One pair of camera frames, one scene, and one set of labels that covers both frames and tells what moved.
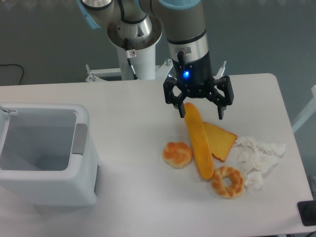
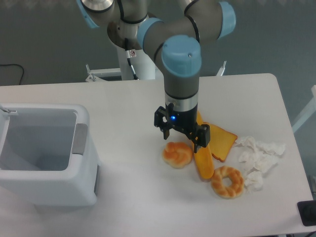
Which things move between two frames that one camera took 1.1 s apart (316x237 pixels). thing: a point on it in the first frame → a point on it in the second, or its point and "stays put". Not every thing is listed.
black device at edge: [307, 210] stays put
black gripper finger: [177, 101] → [160, 121]
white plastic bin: [47, 157] stays put
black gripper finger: [217, 96] → [202, 138]
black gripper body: [195, 78] → [186, 121]
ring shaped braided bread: [237, 184] stays put
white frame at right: [310, 111] stays put
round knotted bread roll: [177, 155] stays put
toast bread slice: [220, 141] stays put
